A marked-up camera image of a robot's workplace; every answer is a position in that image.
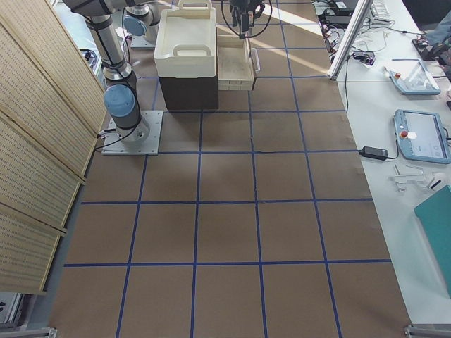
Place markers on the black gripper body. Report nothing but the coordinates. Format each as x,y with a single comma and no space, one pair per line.
242,17

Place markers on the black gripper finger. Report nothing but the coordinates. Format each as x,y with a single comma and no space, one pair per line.
246,24
235,16

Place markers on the wooden drawer with white handle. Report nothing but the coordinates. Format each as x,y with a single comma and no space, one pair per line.
237,64

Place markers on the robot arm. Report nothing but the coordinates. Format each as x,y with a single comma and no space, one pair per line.
141,22
120,97

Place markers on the dark wooden drawer cabinet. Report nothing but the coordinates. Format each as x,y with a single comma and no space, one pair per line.
190,94

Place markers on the cream plastic tray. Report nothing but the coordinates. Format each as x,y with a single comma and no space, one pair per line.
186,41

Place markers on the grey teach pendant far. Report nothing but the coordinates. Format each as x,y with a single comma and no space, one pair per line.
411,77

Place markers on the grey teach pendant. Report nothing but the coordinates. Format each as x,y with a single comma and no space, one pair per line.
421,136
411,77

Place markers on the black power adapter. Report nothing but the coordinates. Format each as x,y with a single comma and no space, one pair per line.
374,153

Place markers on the grey teach pendant near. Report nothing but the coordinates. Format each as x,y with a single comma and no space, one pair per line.
421,136

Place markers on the teal box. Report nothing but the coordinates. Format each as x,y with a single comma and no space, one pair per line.
434,214

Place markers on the aluminium frame post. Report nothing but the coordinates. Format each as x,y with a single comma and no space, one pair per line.
354,26

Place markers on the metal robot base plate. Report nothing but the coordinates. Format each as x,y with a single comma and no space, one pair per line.
143,140

